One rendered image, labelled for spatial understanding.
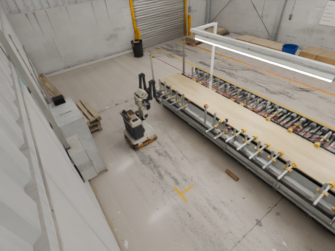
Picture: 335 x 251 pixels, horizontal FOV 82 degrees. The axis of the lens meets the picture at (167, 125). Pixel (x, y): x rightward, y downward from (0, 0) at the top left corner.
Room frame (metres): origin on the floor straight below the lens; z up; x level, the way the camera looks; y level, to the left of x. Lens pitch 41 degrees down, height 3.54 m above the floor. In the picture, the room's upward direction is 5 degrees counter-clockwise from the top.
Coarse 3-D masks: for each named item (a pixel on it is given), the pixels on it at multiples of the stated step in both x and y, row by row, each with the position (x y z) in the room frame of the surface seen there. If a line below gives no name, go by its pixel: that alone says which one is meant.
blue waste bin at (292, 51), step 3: (285, 45) 7.50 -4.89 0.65; (288, 45) 7.49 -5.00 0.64; (291, 45) 7.45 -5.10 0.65; (294, 45) 7.37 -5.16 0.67; (297, 45) 7.26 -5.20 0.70; (282, 48) 7.31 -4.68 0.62; (285, 48) 7.14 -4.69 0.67; (288, 48) 7.05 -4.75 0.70; (291, 48) 7.42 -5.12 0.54; (294, 48) 7.33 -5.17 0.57; (297, 48) 7.00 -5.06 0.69; (282, 51) 7.25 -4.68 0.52; (285, 51) 7.12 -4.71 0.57; (288, 51) 7.04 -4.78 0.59; (291, 51) 6.99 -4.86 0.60; (294, 51) 6.99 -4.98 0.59; (294, 54) 7.01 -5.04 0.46; (291, 60) 7.02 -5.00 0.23
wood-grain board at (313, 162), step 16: (176, 80) 4.98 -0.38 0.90; (192, 80) 4.90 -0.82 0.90; (192, 96) 4.08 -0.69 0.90; (208, 96) 4.02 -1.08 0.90; (208, 112) 3.40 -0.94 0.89; (224, 112) 3.33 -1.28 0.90; (240, 112) 3.28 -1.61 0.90; (240, 128) 2.76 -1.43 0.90; (256, 128) 2.72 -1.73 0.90; (272, 128) 2.68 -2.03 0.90; (272, 144) 2.28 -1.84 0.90; (288, 144) 2.24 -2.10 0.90; (304, 144) 2.21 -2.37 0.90; (304, 160) 1.88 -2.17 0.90; (320, 160) 1.85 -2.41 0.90; (320, 176) 1.57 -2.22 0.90
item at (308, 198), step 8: (184, 112) 3.75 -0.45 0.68; (200, 120) 3.37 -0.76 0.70; (208, 128) 3.07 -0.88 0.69; (232, 144) 2.54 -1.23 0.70; (240, 152) 2.35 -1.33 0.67; (256, 160) 2.11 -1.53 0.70; (272, 176) 1.80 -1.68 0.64; (288, 184) 1.60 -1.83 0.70; (296, 192) 1.47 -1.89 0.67; (304, 192) 1.44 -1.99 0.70; (312, 200) 1.30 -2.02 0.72; (320, 208) 1.19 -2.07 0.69; (328, 216) 1.09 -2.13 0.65
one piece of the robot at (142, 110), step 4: (136, 96) 3.77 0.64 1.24; (136, 100) 3.73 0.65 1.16; (140, 100) 3.61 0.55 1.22; (136, 104) 3.73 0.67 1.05; (140, 104) 3.61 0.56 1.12; (140, 108) 3.71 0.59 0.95; (144, 108) 3.73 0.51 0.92; (140, 112) 3.76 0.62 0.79; (144, 112) 3.67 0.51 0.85; (148, 112) 3.72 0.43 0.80; (144, 116) 3.66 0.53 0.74; (148, 116) 3.71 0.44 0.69
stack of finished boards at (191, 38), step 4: (212, 28) 11.90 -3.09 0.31; (220, 28) 11.76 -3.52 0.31; (212, 32) 11.15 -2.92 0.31; (216, 32) 11.13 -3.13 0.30; (220, 32) 11.31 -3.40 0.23; (224, 32) 11.49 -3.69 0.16; (188, 36) 10.84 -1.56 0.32; (192, 36) 10.78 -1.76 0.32; (188, 40) 10.63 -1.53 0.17; (192, 40) 10.38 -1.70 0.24; (196, 40) 10.29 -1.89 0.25
